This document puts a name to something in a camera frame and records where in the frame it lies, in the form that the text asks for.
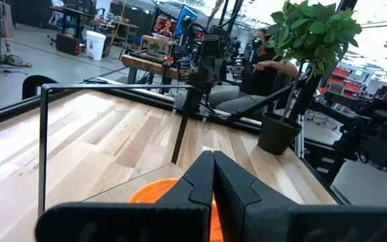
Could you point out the wooden crate with plant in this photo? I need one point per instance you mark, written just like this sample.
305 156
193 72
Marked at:
156 45

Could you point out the white trash bin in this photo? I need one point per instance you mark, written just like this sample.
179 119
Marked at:
95 45

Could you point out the wooden top workbench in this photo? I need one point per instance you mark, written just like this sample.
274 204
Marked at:
143 64

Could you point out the black rig post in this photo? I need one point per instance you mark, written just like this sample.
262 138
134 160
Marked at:
309 95

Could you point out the person seated behind robot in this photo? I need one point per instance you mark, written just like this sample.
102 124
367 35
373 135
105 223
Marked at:
264 77

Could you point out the black box with red side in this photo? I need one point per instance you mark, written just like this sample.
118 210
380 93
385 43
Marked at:
66 43

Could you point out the red storage bins rack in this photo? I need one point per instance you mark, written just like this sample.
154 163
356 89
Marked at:
346 82

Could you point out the black curved chair back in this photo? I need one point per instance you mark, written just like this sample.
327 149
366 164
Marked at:
34 82

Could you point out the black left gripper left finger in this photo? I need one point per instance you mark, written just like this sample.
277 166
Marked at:
166 218

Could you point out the black neighbouring robot equipment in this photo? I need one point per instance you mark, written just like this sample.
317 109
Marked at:
381 127

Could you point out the orange plate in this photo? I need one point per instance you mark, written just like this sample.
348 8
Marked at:
153 191

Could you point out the blue monitor screen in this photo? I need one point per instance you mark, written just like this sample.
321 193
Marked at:
185 18

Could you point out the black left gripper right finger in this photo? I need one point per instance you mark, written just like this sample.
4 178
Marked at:
264 218

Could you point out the green potted plant black pot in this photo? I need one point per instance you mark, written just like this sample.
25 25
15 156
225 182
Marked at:
311 30

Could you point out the black desk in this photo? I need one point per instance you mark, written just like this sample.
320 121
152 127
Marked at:
72 13

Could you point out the black diagonal rig brace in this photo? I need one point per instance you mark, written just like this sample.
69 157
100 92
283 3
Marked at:
260 103

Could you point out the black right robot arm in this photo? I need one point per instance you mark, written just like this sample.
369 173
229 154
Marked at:
193 101

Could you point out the black table frame rail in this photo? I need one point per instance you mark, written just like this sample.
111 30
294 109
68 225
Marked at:
5 113

